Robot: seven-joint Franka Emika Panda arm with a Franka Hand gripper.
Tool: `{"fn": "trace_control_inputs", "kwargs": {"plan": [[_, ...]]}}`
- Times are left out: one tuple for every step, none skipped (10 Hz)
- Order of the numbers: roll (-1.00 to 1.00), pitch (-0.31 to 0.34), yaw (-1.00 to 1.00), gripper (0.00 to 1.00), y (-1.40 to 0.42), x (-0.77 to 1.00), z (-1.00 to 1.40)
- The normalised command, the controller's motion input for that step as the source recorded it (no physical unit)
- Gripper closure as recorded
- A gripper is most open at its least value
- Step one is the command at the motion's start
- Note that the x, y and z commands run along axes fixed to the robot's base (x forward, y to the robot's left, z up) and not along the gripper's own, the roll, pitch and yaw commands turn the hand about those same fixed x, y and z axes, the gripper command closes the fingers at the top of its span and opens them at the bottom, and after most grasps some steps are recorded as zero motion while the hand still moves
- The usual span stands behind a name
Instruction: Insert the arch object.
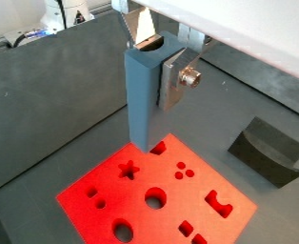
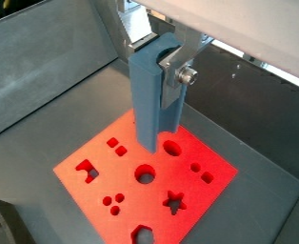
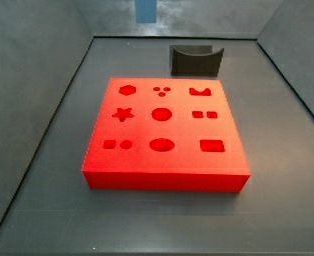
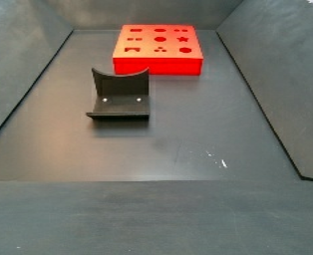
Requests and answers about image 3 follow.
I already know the dark grey curved holder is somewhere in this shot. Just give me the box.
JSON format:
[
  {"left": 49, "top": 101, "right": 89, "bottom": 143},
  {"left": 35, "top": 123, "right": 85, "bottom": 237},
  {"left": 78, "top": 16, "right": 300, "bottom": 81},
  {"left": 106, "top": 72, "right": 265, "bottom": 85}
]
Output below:
[{"left": 169, "top": 45, "right": 224, "bottom": 77}]

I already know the red shape sorter block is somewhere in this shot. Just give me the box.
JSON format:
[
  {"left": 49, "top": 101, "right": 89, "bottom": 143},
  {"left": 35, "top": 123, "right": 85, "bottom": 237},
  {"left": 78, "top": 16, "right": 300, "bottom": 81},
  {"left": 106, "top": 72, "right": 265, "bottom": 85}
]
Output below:
[{"left": 82, "top": 78, "right": 250, "bottom": 192}]

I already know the blue tape strip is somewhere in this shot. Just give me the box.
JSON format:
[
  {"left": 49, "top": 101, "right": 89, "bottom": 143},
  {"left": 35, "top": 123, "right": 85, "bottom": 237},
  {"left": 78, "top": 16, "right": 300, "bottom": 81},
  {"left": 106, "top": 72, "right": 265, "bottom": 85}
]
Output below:
[{"left": 134, "top": 0, "right": 157, "bottom": 23}]

